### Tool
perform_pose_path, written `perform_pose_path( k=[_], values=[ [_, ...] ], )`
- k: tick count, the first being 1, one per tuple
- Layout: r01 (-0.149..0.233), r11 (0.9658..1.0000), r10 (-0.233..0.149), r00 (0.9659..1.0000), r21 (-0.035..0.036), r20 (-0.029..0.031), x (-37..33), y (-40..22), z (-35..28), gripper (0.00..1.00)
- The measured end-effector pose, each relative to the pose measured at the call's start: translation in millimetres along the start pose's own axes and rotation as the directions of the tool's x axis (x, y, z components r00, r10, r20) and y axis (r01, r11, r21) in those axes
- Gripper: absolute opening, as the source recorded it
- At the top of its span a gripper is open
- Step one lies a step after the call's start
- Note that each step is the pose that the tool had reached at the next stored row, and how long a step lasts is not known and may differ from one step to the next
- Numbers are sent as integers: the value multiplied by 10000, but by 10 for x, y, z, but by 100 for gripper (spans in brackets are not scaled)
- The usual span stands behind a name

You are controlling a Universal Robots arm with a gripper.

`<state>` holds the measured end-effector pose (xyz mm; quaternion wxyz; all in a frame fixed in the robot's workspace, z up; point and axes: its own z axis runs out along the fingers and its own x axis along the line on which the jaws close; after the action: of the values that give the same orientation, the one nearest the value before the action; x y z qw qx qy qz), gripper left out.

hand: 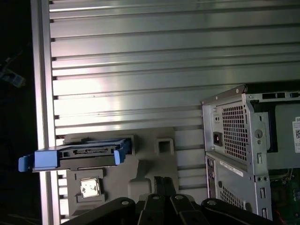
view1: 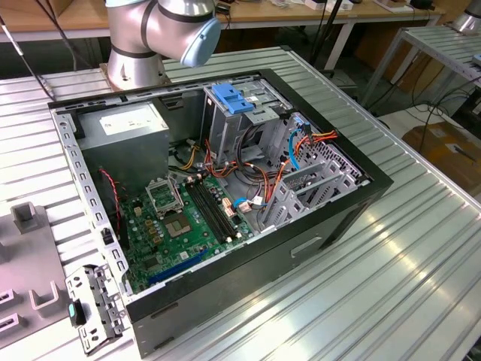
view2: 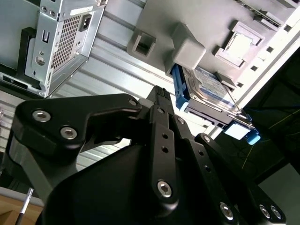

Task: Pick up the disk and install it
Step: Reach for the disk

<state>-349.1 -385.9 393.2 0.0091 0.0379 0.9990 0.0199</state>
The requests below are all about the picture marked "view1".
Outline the orange power wire bundle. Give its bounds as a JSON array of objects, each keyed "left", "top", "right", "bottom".
[{"left": 261, "top": 127, "right": 339, "bottom": 206}]

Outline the grey metal disk bay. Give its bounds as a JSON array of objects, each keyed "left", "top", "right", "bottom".
[{"left": 259, "top": 112, "right": 371, "bottom": 232}]

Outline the black RAM slot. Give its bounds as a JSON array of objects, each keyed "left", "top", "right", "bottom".
[
  {"left": 195, "top": 180, "right": 238, "bottom": 238},
  {"left": 186, "top": 183, "right": 231, "bottom": 244}
]

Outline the grey optical drive cage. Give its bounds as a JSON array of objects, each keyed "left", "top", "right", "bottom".
[{"left": 201, "top": 74, "right": 294, "bottom": 166}]

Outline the CPU socket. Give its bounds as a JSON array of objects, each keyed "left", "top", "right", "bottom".
[{"left": 163, "top": 214, "right": 192, "bottom": 238}]

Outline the blue plastic drive latch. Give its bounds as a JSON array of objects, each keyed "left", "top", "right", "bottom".
[{"left": 211, "top": 83, "right": 256, "bottom": 116}]

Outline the black open PC case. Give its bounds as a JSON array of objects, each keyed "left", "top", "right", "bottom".
[{"left": 47, "top": 68, "right": 395, "bottom": 359}]

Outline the blue expansion slot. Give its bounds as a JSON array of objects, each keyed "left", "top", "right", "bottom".
[{"left": 147, "top": 247, "right": 210, "bottom": 287}]

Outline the green motherboard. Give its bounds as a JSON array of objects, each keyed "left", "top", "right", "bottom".
[{"left": 119, "top": 174, "right": 256, "bottom": 294}]

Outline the grey power supply unit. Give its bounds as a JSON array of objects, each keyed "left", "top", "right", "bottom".
[{"left": 73, "top": 101, "right": 171, "bottom": 193}]

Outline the long wooden desk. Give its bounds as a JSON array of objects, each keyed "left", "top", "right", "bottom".
[{"left": 0, "top": 0, "right": 446, "bottom": 43}]

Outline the black stand pole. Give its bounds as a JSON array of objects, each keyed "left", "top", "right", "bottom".
[{"left": 310, "top": 0, "right": 345, "bottom": 78}]

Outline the large cardboard floor box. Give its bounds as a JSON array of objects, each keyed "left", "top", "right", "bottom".
[{"left": 401, "top": 120, "right": 481, "bottom": 193}]

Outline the brown cardboard under table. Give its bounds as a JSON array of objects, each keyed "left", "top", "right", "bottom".
[{"left": 383, "top": 37, "right": 446, "bottom": 97}]

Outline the black latch green tab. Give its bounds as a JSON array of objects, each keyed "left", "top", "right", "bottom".
[{"left": 67, "top": 299, "right": 87, "bottom": 326}]

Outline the grey parts rack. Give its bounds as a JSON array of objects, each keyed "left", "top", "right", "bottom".
[{"left": 0, "top": 201, "right": 82, "bottom": 349}]

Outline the metal slat side table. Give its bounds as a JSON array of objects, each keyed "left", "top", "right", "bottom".
[{"left": 360, "top": 24, "right": 481, "bottom": 110}]

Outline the cardboard box on desk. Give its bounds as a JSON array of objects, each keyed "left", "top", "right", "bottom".
[{"left": 47, "top": 0, "right": 78, "bottom": 18}]

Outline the short blue wire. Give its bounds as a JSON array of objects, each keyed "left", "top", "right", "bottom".
[{"left": 231, "top": 197, "right": 268, "bottom": 214}]

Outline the red wire bundle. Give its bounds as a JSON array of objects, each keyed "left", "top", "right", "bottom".
[{"left": 204, "top": 138, "right": 241, "bottom": 180}]

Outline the black wire bundle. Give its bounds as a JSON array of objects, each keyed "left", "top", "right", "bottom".
[{"left": 234, "top": 123, "right": 279, "bottom": 181}]

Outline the yellow orange wire bundle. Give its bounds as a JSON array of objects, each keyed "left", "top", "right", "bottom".
[{"left": 180, "top": 144, "right": 200, "bottom": 170}]

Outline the long blue data wire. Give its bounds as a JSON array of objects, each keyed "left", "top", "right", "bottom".
[{"left": 287, "top": 117, "right": 307, "bottom": 171}]

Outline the metal socket cover frame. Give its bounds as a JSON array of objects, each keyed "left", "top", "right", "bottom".
[{"left": 145, "top": 176, "right": 185, "bottom": 219}]

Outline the square brown base plate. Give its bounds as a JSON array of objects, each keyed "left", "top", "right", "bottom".
[{"left": 98, "top": 62, "right": 171, "bottom": 93}]

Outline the metal slot bracket cover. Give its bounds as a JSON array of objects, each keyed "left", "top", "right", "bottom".
[{"left": 65, "top": 262, "right": 129, "bottom": 356}]

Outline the grey cable metal connector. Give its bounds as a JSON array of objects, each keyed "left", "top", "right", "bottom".
[{"left": 0, "top": 22, "right": 52, "bottom": 99}]

